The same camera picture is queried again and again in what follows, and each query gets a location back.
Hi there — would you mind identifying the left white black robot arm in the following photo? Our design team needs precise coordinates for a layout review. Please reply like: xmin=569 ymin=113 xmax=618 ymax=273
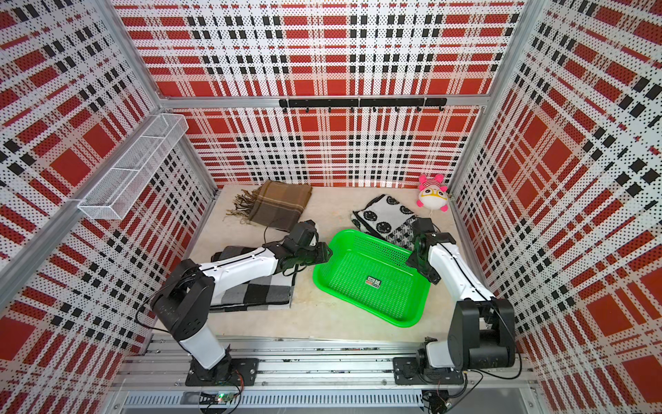
xmin=149 ymin=220 xmax=333 ymax=371

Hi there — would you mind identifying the small label sticker in basket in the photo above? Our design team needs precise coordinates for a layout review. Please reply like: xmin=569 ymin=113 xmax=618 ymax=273
xmin=365 ymin=276 xmax=381 ymax=289

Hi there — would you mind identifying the black white patterned scarf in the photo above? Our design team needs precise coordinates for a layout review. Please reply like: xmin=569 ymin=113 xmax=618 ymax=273
xmin=351 ymin=194 xmax=418 ymax=251

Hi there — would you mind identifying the grey black checkered scarf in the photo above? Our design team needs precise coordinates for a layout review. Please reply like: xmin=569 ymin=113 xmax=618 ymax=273
xmin=210 ymin=274 xmax=296 ymax=313

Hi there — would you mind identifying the aluminium front rail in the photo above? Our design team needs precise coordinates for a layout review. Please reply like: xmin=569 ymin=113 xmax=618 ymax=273
xmin=113 ymin=335 xmax=534 ymax=394

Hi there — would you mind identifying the green circuit board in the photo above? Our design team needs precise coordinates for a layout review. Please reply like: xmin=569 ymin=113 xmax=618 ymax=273
xmin=199 ymin=393 xmax=234 ymax=405

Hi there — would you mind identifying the black hook rail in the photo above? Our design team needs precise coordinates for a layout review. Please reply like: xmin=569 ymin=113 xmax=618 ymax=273
xmin=279 ymin=98 xmax=448 ymax=110

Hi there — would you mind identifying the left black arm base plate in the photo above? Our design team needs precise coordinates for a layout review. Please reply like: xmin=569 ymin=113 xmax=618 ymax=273
xmin=185 ymin=355 xmax=260 ymax=387

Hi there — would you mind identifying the green plastic basket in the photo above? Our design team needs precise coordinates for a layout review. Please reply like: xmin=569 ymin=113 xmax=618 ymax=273
xmin=312 ymin=229 xmax=430 ymax=328

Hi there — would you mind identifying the pink white plush toy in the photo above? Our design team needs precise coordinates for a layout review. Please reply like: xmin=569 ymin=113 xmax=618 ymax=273
xmin=417 ymin=174 xmax=449 ymax=211

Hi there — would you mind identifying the white wire mesh shelf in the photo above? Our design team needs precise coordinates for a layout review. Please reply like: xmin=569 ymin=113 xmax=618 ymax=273
xmin=79 ymin=113 xmax=188 ymax=220

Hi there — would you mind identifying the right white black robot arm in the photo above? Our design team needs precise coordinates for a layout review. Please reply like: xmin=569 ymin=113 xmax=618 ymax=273
xmin=406 ymin=218 xmax=516 ymax=371

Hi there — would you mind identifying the brown fringed scarf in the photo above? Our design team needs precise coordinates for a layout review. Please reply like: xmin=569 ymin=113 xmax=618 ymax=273
xmin=227 ymin=180 xmax=313 ymax=232

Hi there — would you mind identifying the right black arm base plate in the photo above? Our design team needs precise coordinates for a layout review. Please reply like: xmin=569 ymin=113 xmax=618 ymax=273
xmin=392 ymin=357 xmax=465 ymax=386

